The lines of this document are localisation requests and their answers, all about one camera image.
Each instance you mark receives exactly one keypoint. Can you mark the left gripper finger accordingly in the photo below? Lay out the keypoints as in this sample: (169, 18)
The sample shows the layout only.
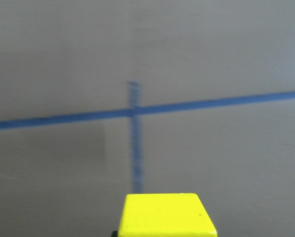
(114, 234)

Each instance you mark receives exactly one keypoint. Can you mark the yellow wooden block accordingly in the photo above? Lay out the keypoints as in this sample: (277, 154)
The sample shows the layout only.
(165, 215)

